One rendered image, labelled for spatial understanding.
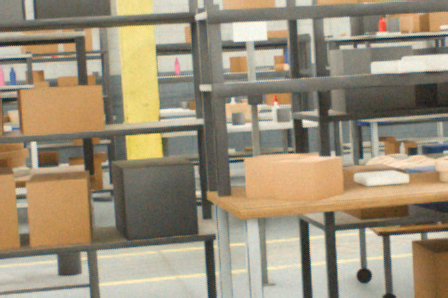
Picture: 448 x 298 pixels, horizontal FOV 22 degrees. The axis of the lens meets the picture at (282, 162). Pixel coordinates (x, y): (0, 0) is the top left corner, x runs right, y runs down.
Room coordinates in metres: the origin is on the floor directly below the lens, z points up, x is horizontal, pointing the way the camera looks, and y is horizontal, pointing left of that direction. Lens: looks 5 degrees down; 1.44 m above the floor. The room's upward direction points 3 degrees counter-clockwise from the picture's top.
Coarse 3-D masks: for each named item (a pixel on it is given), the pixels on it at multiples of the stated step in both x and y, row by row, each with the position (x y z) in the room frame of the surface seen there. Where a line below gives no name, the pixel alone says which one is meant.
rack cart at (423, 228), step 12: (372, 228) 6.63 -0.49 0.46; (384, 228) 6.54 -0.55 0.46; (396, 228) 6.51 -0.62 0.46; (408, 228) 6.49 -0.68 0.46; (420, 228) 6.47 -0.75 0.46; (432, 228) 6.47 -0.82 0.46; (444, 228) 6.48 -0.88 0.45; (360, 240) 7.32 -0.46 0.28; (384, 240) 6.48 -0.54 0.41; (360, 252) 7.32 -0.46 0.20; (384, 252) 6.48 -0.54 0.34; (360, 264) 7.35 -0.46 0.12; (384, 264) 6.48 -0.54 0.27; (360, 276) 7.33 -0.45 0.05; (384, 276) 6.50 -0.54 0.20
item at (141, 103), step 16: (128, 0) 9.58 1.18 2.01; (144, 0) 9.61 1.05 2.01; (128, 32) 9.57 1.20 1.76; (144, 32) 9.60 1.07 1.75; (128, 48) 9.57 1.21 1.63; (144, 48) 9.60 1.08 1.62; (128, 64) 9.57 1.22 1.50; (144, 64) 9.60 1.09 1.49; (128, 80) 9.57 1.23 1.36; (144, 80) 9.60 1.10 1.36; (128, 96) 9.57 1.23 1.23; (144, 96) 9.59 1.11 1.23; (128, 112) 9.57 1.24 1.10; (144, 112) 9.59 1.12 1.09; (128, 144) 9.60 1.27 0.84; (144, 144) 9.59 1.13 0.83; (160, 144) 9.62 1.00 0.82
